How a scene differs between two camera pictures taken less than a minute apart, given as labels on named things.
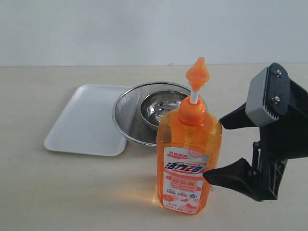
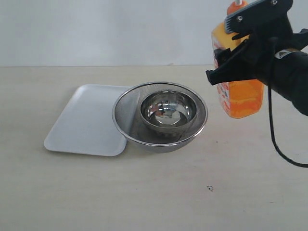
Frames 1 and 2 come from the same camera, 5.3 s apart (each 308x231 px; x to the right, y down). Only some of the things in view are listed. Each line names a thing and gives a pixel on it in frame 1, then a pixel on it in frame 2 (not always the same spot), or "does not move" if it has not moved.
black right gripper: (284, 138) to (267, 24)
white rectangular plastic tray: (86, 125) does not move
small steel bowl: (154, 105) does not move
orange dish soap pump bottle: (188, 143) to (243, 99)
